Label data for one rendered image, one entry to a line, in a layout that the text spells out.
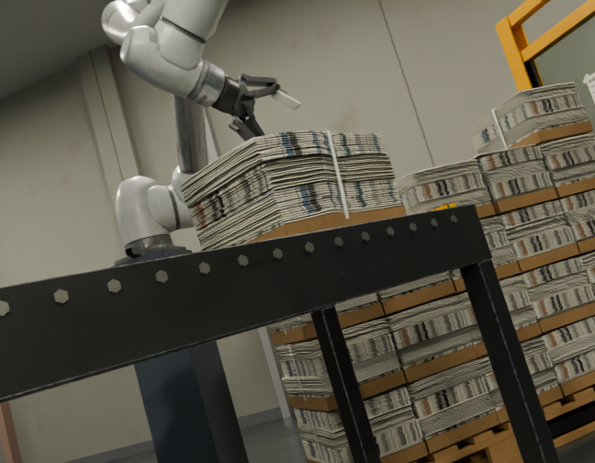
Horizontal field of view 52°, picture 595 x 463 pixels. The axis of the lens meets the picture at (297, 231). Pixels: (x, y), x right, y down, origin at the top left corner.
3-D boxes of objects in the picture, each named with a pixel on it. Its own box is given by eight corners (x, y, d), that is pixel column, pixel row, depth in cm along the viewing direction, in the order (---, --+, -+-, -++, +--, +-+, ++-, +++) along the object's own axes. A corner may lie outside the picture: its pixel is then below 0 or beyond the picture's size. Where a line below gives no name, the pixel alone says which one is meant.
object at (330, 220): (263, 266, 144) (256, 249, 144) (347, 231, 123) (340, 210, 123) (208, 282, 133) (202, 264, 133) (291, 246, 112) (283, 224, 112)
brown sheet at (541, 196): (443, 235, 259) (440, 225, 259) (496, 221, 270) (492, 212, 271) (500, 212, 224) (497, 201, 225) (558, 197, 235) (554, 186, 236)
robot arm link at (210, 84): (179, 105, 130) (204, 117, 133) (199, 84, 123) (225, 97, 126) (186, 71, 134) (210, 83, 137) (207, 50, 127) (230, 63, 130)
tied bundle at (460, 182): (384, 253, 249) (367, 199, 252) (443, 237, 259) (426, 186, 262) (431, 232, 214) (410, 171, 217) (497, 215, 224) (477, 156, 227)
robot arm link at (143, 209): (122, 252, 207) (106, 191, 210) (174, 240, 213) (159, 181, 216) (123, 242, 191) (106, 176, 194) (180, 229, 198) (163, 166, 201)
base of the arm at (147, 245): (106, 265, 191) (101, 249, 192) (142, 265, 212) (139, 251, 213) (155, 248, 186) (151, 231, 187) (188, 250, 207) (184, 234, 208)
